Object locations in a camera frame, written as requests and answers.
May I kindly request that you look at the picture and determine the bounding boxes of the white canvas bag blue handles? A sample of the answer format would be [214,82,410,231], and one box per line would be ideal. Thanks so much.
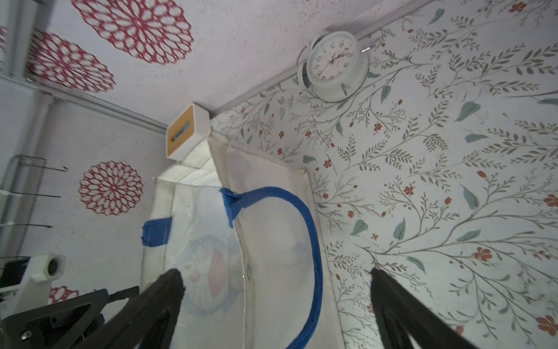
[141,131,344,348]

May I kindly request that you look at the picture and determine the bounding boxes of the white tissue box wooden top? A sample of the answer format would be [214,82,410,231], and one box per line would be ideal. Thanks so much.
[166,103,211,161]

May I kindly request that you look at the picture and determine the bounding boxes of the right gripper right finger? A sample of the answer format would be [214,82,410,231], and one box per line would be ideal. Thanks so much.
[371,268,475,348]

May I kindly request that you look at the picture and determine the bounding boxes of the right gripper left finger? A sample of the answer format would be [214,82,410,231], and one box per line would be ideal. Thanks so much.
[77,268,185,349]

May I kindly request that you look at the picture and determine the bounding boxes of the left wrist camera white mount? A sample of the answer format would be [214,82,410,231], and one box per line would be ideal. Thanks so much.
[1,254,65,320]

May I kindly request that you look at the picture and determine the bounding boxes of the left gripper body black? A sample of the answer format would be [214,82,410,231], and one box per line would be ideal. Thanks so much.
[1,286,140,349]

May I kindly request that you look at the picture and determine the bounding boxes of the black wire wall rack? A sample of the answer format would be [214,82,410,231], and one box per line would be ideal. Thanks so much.
[1,154,68,232]

